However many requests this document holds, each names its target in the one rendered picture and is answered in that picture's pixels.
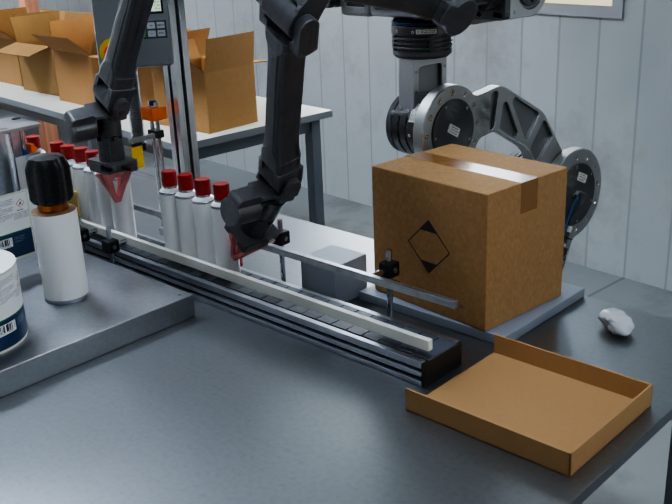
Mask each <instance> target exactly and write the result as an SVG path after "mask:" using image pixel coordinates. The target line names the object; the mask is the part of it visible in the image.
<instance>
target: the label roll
mask: <svg viewBox="0 0 672 504"><path fill-rule="evenodd" d="M27 334H28V326H27V321H26V315H25V309H24V303H23V298H22V292H21V286H20V280H19V275H18V269H17V263H16V258H15V256H14V255H13V254H12V253H10V252H8V251H5V250H1V249H0V354H2V353H5V352H7V351H9V350H11V349H13V348H14V347H16V346H17V345H19V344H20V343H21V342H22V341H23V340H24V339H25V338H26V336H27Z"/></svg>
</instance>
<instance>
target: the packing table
mask: <svg viewBox="0 0 672 504"><path fill-rule="evenodd" d="M256 101H257V115H258V122H254V123H250V124H247V125H243V126H239V127H235V128H231V129H228V130H224V131H220V132H216V133H213V134H206V133H201V132H196V133H197V143H198V154H199V159H203V158H207V157H211V156H215V155H219V154H223V153H227V152H232V151H236V150H240V149H244V148H248V147H252V146H256V145H260V144H263V142H264V136H265V115H266V98H265V97H259V96H256ZM83 106H84V105H79V104H75V103H70V102H65V101H61V100H60V97H59V96H55V95H50V94H45V93H39V92H34V91H28V90H24V87H22V86H17V85H13V84H8V83H3V82H0V109H3V110H7V111H10V112H14V113H17V114H20V115H24V116H27V117H30V118H34V119H37V120H41V121H44V122H47V123H51V124H54V125H58V126H60V121H61V119H62V118H64V113H65V112H66V111H68V110H72V109H76V108H80V107H83ZM128 115H129V114H128ZM128 115H127V119H125V120H121V126H122V134H123V141H124V145H125V146H129V147H131V146H130V145H131V143H129V141H128V139H130V138H132V137H131V130H130V129H131V128H130V122H129V121H130V120H129V119H130V118H129V116H128ZM329 117H333V113H332V110H329V109H324V108H318V107H313V106H308V105H302V109H301V122H300V135H301V134H305V145H306V164H307V183H308V202H309V221H310V222H312V223H315V224H319V225H323V226H325V220H324V198H323V177H322V155H321V134H320V120H321V119H325V118H329ZM143 124H144V131H145V132H144V133H145V135H146V134H148V129H150V121H146V120H143ZM160 129H162V130H164V137H163V138H161V139H162V148H163V157H166V158H169V159H173V157H172V148H171V138H170V129H169V126H165V125H160ZM145 141H146V142H147V150H144V151H145V152H149V153H152V154H153V147H152V139H148V140H145ZM88 148H89V150H91V149H97V150H98V148H97V141H96V139H93V140H89V141H88Z"/></svg>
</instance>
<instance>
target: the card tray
mask: <svg viewBox="0 0 672 504"><path fill-rule="evenodd" d="M652 391H653V384H651V383H647V382H644V381H641V380H638V379H635V378H632V377H629V376H626V375H622V374H619V373H616V372H613V371H610V370H607V369H604V368H601V367H598V366H594V365H591V364H588V363H585V362H582V361H579V360H576V359H573V358H569V357H566V356H563V355H560V354H557V353H554V352H551V351H548V350H544V349H541V348H538V347H535V346H532V345H529V344H526V343H523V342H519V341H516V340H513V339H510V338H507V337H504V336H501V335H498V334H495V335H494V353H492V354H490V355H489V356H487V357H486V358H484V359H483V360H481V361H479V362H478V363H476V364H475V365H473V366H472V367H470V368H468V369H467V370H465V371H464V372H462V373H460V374H459V375H457V376H456V377H454V378H453V379H451V380H449V381H448V382H446V383H445V384H443V385H441V386H440V387H438V388H437V389H435V390H434V391H432V392H430V393H429V394H427V395H424V394H422V393H419V392H416V391H414V390H411V389H409V388H406V410H407V411H410V412H412V413H415V414H417V415H419V416H422V417H424V418H427V419H429V420H432V421H434V422H436V423H439V424H441V425H444V426H446V427H448V428H451V429H453V430H456V431H458V432H460V433H463V434H465V435H468V436H470V437H472V438H475V439H477V440H480V441H482V442H484V443H487V444H489V445H492V446H494V447H497V448H499V449H501V450H504V451H506V452H509V453H511V454H513V455H516V456H518V457H521V458H523V459H525V460H528V461H530V462H533V463H535V464H537V465H540V466H542V467H545V468H547V469H549V470H552V471H554V472H557V473H559V474H562V475H564V476H566V477H569V478H570V477H571V476H572V475H574V474H575V473H576V472H577V471H578V470H579V469H580V468H581V467H583V466H584V465H585V464H586V463H587V462H588V461H589V460H591V459H592V458H593V457H594V456H595V455H596V454H597V453H598V452H600V451H601V450H602V449H603V448H604V447H605V446H606V445H607V444H609V443H610V442H611V441H612V440H613V439H614V438H615V437H616V436H618V435H619V434H620V433H621V432H622V431H623V430H624V429H626V428H627V427H628V426H629V425H630V424H631V423H632V422H633V421H635V420H636V419H637V418H638V417H639V416H640V415H641V414H642V413H644V412H645V411H646V410H647V409H648V408H649V407H650V406H651V401H652Z"/></svg>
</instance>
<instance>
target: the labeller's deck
mask: <svg viewBox="0 0 672 504"><path fill-rule="evenodd" d="M83 255H84V262H85V268H86V275H87V282H88V289H89V295H88V296H87V297H86V298H85V299H83V300H81V301H79V302H76V303H72V304H66V305H54V304H50V303H47V302H46V301H45V300H44V291H43V285H42V279H41V273H40V267H39V261H38V255H37V253H34V254H31V255H28V256H25V257H22V258H19V259H17V260H16V263H17V269H18V275H19V280H20V286H21V292H22V298H23V303H24V309H25V315H26V321H27V326H28V334H27V336H26V338H25V339H24V340H23V341H22V342H21V343H20V344H19V345H17V346H16V347H14V348H13V349H11V350H9V351H7V352H5V353H2V354H0V398H1V397H4V396H6V395H8V394H11V393H13V392H15V391H18V390H20V389H23V388H25V387H27V386H30V385H32V384H34V383H37V382H39V381H42V380H44V379H46V378H49V377H51V376H53V375H56V374H58V373H61V372H63V371H65V370H68V369H70V368H73V367H75V366H77V365H80V364H82V363H84V362H87V361H89V360H92V359H94V358H96V357H99V356H101V355H103V354H106V353H108V352H111V351H113V350H115V349H118V348H120V347H122V346H125V345H127V344H130V343H132V342H134V341H137V340H139V339H142V338H144V337H146V336H149V335H151V334H153V333H156V332H158V331H161V330H163V329H165V328H168V327H170V326H172V325H175V324H177V323H180V322H182V321H184V320H187V319H189V318H191V317H194V316H195V310H194V300H193V294H190V293H188V292H185V291H183V290H180V289H177V288H175V287H172V286H170V285H167V284H165V283H162V282H159V281H157V280H154V279H152V278H149V277H146V276H144V275H141V274H139V273H136V272H133V271H131V270H128V269H126V268H123V267H120V266H118V265H115V264H113V263H110V262H107V261H105V260H102V259H100V258H97V257H94V256H92V255H89V254H87V253H84V252H83Z"/></svg>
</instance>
